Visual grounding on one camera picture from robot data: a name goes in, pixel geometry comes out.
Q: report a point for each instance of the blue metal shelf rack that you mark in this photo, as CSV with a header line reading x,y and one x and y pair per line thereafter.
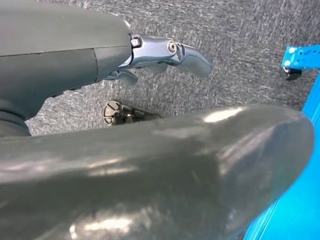
x,y
300,198

